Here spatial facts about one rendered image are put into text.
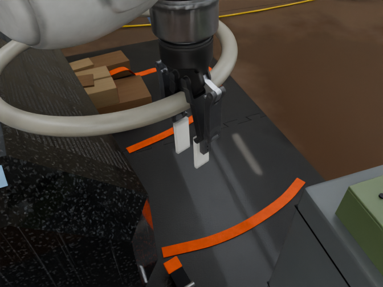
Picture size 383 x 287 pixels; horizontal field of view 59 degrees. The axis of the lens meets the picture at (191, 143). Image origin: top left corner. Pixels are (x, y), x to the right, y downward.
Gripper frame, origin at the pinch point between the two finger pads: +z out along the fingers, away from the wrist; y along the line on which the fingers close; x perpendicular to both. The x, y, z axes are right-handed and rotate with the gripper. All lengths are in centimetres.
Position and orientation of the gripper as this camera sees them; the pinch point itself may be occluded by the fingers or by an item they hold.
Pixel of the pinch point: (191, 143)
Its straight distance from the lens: 59.1
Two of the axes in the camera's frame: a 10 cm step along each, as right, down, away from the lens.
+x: -7.5, 4.7, -4.7
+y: -6.6, -4.9, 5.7
